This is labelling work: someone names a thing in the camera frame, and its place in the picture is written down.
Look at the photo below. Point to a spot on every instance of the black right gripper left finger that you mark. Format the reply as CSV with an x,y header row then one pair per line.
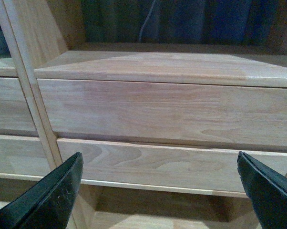
x,y
49,203

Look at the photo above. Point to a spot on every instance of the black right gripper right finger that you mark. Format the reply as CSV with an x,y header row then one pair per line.
x,y
267,190

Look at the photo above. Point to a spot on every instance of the lower left wooden drawer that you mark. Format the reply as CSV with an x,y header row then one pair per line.
x,y
22,157

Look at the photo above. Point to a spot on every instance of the wooden drawer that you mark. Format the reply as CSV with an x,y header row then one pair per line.
x,y
15,116
176,168
167,111
22,157

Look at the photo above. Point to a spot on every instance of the upper right wooden drawer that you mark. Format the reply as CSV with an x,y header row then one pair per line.
x,y
167,111

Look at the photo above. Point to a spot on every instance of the lower right wooden drawer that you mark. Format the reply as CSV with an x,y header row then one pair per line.
x,y
176,168

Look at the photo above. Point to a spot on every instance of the upper left wooden drawer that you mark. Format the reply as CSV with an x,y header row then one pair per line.
x,y
15,116

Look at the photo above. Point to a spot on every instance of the wooden bookshelf unit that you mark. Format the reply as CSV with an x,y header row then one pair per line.
x,y
46,39

